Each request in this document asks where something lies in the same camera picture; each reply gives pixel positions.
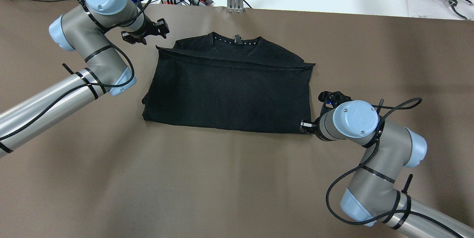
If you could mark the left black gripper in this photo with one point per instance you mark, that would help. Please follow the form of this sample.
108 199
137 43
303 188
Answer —
149 27

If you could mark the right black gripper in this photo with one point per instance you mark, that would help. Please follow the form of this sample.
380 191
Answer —
313 126

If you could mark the black printed t-shirt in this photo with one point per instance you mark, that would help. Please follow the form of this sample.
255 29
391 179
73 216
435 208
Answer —
218 82

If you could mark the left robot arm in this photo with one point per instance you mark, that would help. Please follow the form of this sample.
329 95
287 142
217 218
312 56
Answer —
108 69

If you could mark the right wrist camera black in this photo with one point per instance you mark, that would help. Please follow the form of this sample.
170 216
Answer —
331 100

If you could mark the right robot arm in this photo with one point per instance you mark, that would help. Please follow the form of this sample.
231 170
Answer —
371 197

